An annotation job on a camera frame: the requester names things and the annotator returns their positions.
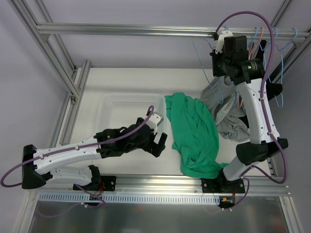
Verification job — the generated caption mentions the light blue wire hanger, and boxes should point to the light blue wire hanger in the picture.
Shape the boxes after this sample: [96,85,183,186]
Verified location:
[191,39,224,104]

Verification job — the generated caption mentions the grey tank top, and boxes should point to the grey tank top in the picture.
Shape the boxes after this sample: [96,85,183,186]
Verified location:
[199,76,250,142]

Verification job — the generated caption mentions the green tank top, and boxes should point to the green tank top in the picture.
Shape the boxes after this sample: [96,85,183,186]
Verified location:
[165,93,227,179]

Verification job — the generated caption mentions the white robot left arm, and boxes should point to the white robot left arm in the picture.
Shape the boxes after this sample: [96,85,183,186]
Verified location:
[21,113,167,190]

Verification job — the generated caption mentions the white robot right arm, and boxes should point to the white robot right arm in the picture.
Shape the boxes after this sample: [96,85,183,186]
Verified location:
[209,30,289,193]

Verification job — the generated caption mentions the black tank top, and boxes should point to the black tank top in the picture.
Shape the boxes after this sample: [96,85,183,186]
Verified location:
[239,40,283,129]

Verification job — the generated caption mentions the white perforated plastic basket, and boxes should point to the white perforated plastic basket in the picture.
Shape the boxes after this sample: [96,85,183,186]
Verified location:
[94,93,167,141]

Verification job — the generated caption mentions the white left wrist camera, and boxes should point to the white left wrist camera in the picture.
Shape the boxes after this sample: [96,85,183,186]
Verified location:
[146,112,164,134]

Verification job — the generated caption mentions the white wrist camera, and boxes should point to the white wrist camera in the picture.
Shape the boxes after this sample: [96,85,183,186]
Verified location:
[146,112,164,134]
[215,30,233,54]

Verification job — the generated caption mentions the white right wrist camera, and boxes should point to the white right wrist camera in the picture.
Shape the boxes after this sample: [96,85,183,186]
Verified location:
[215,30,233,54]

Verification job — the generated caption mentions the pink wire hanger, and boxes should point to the pink wire hanger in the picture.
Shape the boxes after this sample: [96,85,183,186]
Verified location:
[237,27,264,108]

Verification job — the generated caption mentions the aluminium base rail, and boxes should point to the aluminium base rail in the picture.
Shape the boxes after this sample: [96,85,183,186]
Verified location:
[28,172,292,196]

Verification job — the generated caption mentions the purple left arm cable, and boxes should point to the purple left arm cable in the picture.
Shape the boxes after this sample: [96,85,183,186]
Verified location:
[0,105,155,188]

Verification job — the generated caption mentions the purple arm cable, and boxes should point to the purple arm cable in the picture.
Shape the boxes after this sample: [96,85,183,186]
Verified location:
[216,4,290,184]
[0,105,155,188]

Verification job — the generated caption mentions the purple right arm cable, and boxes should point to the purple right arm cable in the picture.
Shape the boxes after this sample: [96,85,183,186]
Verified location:
[216,4,290,184]

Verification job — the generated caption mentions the white slotted cable duct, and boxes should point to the white slotted cable duct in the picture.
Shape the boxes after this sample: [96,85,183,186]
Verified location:
[38,192,220,205]

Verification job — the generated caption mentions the aluminium hanging rail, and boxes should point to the aluminium hanging rail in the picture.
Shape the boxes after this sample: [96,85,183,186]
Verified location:
[36,23,310,41]

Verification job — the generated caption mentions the aluminium frame left posts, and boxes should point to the aluminium frame left posts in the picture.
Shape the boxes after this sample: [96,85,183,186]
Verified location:
[7,0,92,117]

